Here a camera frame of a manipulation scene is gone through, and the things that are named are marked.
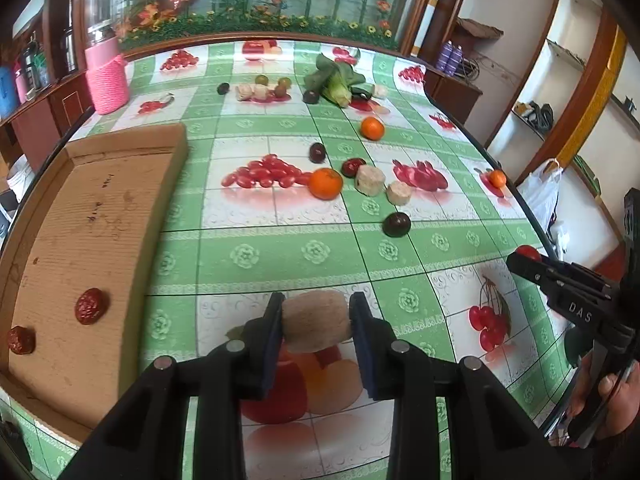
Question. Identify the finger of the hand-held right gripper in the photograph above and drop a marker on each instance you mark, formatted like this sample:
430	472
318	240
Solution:
525	266

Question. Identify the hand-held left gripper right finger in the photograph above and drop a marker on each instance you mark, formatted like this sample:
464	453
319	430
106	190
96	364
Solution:
362	360

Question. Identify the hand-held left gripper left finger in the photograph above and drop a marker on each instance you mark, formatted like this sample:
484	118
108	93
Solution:
274	340

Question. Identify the small orange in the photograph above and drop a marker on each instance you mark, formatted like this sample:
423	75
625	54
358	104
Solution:
497	178

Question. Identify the large orange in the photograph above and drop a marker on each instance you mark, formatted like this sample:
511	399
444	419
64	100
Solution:
372	128
325	183

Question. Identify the beige mushroom piece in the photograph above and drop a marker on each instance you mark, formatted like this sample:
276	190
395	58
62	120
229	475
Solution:
398	193
370	180

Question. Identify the cardboard box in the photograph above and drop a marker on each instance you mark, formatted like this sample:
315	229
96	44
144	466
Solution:
85	240

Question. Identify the person's right hand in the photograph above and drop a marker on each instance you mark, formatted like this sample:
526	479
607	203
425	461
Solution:
622	405

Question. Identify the white plastic bag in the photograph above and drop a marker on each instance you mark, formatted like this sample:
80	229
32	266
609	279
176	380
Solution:
542	195

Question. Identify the red date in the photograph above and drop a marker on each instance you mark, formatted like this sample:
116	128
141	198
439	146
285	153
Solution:
21	340
91	306

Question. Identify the dark red plum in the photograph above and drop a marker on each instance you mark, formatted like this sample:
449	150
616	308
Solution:
352	166

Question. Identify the purple bottle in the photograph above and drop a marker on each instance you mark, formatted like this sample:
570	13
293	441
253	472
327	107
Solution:
456	59
444	57

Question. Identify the dark purple eggplant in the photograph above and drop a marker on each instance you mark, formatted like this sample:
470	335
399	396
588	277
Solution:
362	91

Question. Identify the brown jujube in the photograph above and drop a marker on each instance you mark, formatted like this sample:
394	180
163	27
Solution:
280	91

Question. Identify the small dark plum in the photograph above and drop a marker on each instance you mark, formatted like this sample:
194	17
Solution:
223	88

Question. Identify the green jujube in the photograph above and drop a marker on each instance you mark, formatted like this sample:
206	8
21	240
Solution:
261	80
285	82

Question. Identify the wooden shelf unit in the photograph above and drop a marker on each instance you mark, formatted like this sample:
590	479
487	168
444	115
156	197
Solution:
460	15

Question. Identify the bok choy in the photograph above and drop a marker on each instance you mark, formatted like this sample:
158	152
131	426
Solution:
335	80

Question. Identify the pink knitted basket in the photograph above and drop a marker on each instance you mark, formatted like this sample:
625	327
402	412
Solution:
106	82

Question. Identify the pink bottle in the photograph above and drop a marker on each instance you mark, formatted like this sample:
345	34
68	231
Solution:
22	87

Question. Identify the blue bottle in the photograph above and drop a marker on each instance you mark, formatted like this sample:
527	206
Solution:
4	92

